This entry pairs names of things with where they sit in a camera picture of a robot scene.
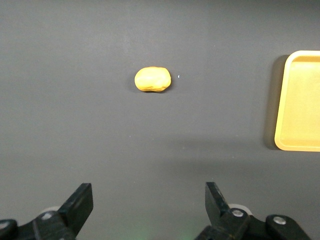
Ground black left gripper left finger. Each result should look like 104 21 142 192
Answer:
0 182 94 240

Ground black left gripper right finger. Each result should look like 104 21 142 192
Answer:
194 181 312 240

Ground yellow potato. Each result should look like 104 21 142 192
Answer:
134 66 172 94

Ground yellow plastic tray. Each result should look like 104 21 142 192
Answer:
273 50 320 152

